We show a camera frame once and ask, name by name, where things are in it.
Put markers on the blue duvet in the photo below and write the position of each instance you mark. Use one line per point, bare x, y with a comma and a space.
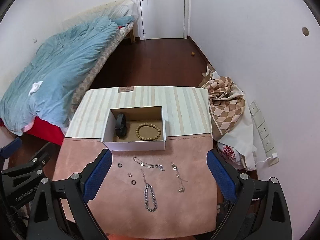
44, 89

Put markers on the black smart watch band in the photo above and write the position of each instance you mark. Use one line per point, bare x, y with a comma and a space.
120, 127

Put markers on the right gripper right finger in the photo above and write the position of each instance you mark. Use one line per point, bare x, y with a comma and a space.
225, 175

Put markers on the white power strip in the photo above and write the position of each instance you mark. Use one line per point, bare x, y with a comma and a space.
264, 135

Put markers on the checkered beige blanket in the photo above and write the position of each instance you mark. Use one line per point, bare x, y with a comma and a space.
232, 125

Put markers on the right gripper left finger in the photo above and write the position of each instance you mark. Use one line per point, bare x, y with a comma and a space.
94, 174

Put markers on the white door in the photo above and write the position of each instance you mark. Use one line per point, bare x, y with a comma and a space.
163, 18

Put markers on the white cardboard box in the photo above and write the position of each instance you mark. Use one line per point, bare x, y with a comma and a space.
145, 129

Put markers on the striped table cloth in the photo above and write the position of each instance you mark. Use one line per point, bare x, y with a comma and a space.
186, 109

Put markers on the red bed sheet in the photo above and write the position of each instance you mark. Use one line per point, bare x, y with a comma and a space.
46, 131

